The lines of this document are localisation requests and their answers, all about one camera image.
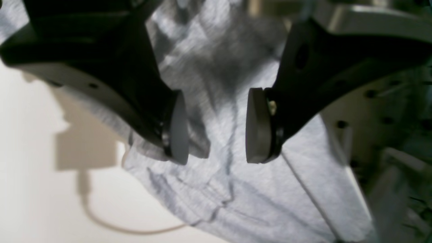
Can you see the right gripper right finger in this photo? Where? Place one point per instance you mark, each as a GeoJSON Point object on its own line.
{"type": "Point", "coordinates": [331, 49]}

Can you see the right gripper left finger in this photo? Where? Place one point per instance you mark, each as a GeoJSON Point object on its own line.
{"type": "Point", "coordinates": [102, 49]}

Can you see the grey T-shirt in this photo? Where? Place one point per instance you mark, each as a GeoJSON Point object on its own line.
{"type": "Point", "coordinates": [214, 52]}

